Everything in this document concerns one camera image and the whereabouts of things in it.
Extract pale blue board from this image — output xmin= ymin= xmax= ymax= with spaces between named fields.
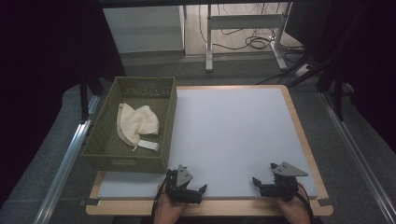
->
xmin=97 ymin=87 xmax=319 ymax=201

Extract dark curtain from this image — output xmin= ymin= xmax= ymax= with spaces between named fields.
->
xmin=284 ymin=0 xmax=396 ymax=154
xmin=0 ymin=0 xmax=127 ymax=208

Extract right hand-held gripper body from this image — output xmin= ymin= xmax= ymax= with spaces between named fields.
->
xmin=259 ymin=161 xmax=309 ymax=202

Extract person's right hand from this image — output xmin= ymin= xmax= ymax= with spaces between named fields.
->
xmin=275 ymin=194 xmax=313 ymax=224

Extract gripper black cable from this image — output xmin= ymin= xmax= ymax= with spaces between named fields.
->
xmin=150 ymin=181 xmax=169 ymax=220
xmin=295 ymin=182 xmax=314 ymax=218

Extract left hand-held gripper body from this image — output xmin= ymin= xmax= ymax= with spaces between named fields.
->
xmin=166 ymin=164 xmax=204 ymax=205

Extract grey tape piece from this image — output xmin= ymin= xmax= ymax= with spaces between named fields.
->
xmin=78 ymin=197 xmax=103 ymax=207
xmin=317 ymin=197 xmax=341 ymax=207

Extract white power strip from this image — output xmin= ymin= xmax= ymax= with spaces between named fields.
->
xmin=293 ymin=63 xmax=311 ymax=77

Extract green plastic basket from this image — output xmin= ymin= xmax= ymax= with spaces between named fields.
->
xmin=80 ymin=76 xmax=178 ymax=175

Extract wooden table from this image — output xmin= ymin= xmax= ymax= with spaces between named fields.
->
xmin=85 ymin=84 xmax=334 ymax=217

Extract black floor cables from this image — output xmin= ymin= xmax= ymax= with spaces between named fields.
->
xmin=198 ymin=3 xmax=306 ymax=53

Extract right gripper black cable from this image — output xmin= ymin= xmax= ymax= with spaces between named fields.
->
xmin=295 ymin=182 xmax=314 ymax=218

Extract white cabinet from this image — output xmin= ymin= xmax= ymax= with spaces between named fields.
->
xmin=102 ymin=5 xmax=187 ymax=54

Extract aluminium rail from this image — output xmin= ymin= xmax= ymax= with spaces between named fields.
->
xmin=319 ymin=91 xmax=396 ymax=224
xmin=32 ymin=94 xmax=101 ymax=224

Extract person's left hand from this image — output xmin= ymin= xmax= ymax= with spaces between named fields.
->
xmin=153 ymin=194 xmax=189 ymax=224

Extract cream printed cloth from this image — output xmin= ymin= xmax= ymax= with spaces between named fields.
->
xmin=116 ymin=102 xmax=162 ymax=153

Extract white desk frame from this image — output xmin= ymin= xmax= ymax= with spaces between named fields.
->
xmin=205 ymin=2 xmax=294 ymax=74

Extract black tripod stand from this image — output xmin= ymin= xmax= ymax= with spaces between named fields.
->
xmin=285 ymin=52 xmax=347 ymax=123

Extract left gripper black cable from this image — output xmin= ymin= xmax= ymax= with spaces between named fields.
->
xmin=150 ymin=181 xmax=169 ymax=220

